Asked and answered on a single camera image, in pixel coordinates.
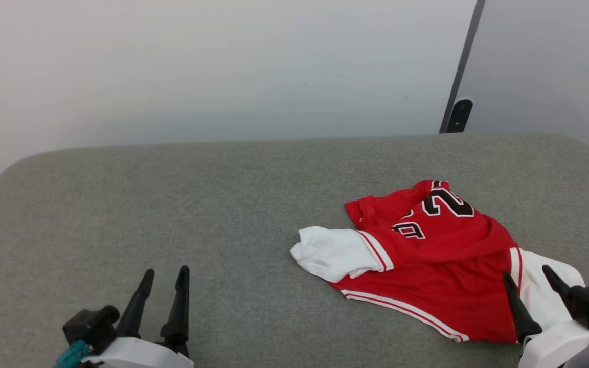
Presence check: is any red basketball jersey white trim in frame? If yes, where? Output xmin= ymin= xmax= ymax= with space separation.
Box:
xmin=290 ymin=180 xmax=586 ymax=344

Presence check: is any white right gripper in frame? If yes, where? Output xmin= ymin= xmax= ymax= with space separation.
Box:
xmin=502 ymin=264 xmax=589 ymax=368

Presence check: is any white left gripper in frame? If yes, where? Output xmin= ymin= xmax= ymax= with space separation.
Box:
xmin=82 ymin=265 xmax=194 ymax=368

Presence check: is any teal left camera connector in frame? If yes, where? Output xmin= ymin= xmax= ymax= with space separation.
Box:
xmin=54 ymin=341 xmax=90 ymax=368

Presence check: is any black wall bracket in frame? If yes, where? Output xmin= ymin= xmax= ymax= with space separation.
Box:
xmin=445 ymin=99 xmax=473 ymax=134

